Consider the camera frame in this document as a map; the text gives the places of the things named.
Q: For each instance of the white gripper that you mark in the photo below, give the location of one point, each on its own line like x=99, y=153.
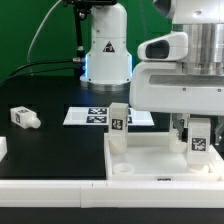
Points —
x=159, y=83

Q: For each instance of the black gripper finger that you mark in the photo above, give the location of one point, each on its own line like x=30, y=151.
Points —
x=219, y=129

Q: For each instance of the white square table top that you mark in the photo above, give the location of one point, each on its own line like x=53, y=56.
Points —
x=148, y=158

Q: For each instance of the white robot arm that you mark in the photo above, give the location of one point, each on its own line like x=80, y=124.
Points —
x=108, y=61

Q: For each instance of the white sheet with tags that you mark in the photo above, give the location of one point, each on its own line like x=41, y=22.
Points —
x=99, y=116

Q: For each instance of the white block left edge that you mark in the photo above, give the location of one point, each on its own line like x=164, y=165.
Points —
x=3, y=147

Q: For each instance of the white fence wall rail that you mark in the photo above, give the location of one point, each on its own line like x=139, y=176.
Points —
x=109, y=193

